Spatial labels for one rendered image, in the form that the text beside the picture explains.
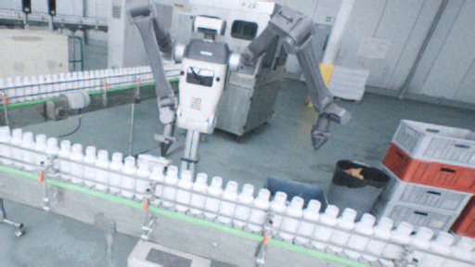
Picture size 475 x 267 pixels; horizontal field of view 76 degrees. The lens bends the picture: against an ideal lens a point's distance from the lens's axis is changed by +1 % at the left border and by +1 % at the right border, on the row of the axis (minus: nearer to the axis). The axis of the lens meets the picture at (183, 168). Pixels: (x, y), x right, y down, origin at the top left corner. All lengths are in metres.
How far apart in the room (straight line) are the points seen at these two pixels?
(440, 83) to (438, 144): 11.29
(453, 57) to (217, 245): 13.57
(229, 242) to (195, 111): 0.76
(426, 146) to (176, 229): 2.40
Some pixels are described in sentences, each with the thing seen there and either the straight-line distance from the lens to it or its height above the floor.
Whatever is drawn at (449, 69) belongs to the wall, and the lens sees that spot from 14.43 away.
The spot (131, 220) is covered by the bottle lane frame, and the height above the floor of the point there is 0.91.
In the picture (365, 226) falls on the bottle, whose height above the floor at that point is 1.13.
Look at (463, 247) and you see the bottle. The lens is 1.35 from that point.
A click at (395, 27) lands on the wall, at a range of 13.63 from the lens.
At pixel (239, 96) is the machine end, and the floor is 0.71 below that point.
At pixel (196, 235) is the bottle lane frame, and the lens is 1.21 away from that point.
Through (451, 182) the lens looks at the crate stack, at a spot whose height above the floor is 0.73.
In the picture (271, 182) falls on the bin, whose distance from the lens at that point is 1.78.
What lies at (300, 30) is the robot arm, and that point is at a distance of 1.16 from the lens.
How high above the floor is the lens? 1.69
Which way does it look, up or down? 27 degrees down
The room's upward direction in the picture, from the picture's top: 8 degrees clockwise
